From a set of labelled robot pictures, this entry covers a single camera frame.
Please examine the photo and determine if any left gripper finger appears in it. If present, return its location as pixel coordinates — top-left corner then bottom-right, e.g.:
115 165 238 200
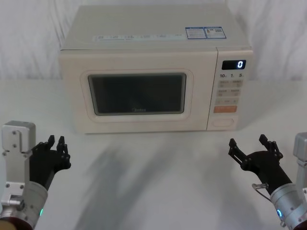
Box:
56 136 72 169
31 135 56 154

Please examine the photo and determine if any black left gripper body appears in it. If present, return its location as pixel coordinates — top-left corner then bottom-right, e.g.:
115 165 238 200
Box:
28 146 71 192

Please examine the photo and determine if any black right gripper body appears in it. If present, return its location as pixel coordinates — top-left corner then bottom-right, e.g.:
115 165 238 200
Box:
240 150 294 195

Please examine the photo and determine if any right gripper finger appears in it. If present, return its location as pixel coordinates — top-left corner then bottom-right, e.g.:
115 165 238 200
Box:
258 134 284 161
228 138 252 172

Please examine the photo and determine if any microwave control panel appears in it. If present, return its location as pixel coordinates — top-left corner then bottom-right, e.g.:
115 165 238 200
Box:
206 47 255 131

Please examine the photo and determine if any white table cloth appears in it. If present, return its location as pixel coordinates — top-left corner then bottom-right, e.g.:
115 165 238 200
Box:
0 78 307 230

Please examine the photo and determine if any white curtain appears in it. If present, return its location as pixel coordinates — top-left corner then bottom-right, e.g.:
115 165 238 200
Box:
0 0 307 81

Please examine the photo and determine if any cream microwave oven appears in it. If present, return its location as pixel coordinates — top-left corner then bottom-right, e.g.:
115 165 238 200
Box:
58 4 255 135

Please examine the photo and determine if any thin cable with clear plug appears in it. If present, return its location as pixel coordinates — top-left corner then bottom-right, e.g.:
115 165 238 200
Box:
251 183 273 201

